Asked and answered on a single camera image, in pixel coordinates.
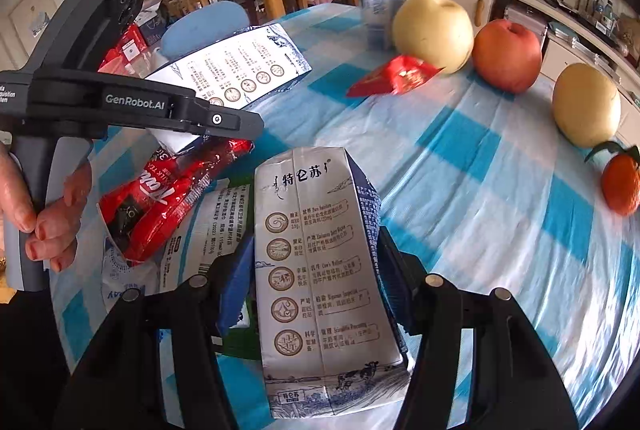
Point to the person's left hand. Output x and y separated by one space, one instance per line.
52 233

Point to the white blue plastic bag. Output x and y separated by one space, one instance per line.
118 274

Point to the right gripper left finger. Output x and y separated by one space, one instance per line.
117 384

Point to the grey milk carton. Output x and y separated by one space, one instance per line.
329 343
241 70

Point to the red apple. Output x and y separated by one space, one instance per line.
507 56

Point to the yellow pear left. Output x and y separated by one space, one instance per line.
438 32

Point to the yellow pear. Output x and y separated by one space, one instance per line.
585 105
438 32

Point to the white TV cabinet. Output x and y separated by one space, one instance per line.
629 77

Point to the blue checkered tablecloth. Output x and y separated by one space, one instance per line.
483 188

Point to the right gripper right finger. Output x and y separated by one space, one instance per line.
514 382

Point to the blue white carton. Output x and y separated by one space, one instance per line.
213 228

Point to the orange tangerine with leaf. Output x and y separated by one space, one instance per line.
620 183

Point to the yellow pear right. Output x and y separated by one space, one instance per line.
585 105

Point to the blue chair backrest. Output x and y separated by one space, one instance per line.
202 28

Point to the red snack wrapper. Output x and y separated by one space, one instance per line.
400 75

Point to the red milk tea wrapper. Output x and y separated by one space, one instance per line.
141 214

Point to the red gift bag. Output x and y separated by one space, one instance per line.
130 57

